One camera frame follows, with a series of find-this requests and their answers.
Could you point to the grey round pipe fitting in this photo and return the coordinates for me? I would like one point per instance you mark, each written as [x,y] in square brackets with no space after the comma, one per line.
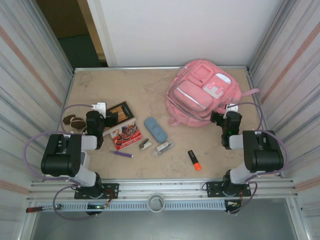
[155,201]

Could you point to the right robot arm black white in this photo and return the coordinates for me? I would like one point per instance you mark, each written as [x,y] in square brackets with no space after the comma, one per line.
[265,155]

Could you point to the pink backpack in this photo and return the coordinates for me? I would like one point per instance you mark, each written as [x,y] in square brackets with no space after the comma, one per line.
[190,92]

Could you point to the white door frame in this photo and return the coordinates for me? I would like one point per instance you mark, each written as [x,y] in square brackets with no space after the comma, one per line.
[100,32]

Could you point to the brown cloth bundle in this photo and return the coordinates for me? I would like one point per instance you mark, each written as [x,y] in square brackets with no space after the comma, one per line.
[77,123]

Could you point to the black orange highlighter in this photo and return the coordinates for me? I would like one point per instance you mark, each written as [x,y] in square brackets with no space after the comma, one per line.
[193,158]

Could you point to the dark brown book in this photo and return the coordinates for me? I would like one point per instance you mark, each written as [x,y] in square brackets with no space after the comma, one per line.
[122,111]

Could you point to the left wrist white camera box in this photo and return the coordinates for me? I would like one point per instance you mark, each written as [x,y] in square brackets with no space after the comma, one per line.
[99,106]

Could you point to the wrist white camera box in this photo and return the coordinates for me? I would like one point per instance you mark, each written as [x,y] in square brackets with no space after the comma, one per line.
[233,107]
[99,106]

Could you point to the corrugated metal side panel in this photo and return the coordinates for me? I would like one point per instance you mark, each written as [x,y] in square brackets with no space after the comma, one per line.
[25,100]
[295,87]

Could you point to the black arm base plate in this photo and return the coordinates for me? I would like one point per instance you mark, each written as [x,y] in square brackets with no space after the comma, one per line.
[112,191]
[212,190]

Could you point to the purple pen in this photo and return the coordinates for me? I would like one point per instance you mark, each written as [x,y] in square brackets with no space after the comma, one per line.
[122,153]

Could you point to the red comic book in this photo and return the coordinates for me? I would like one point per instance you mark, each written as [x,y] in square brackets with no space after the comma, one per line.
[126,137]

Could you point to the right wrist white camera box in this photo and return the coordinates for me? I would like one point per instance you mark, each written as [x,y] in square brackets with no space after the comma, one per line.
[233,107]

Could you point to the blue pencil case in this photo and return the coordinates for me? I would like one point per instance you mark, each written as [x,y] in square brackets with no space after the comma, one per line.
[155,130]

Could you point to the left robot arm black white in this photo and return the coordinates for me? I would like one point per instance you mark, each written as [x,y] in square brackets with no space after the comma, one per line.
[57,162]

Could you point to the grey metal sheet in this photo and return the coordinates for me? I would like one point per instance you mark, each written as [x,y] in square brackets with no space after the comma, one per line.
[160,227]

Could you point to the small brown white stapler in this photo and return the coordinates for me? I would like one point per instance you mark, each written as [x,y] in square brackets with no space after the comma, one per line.
[145,145]

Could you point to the aluminium mounting rail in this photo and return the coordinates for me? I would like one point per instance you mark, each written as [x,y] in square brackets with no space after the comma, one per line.
[160,186]

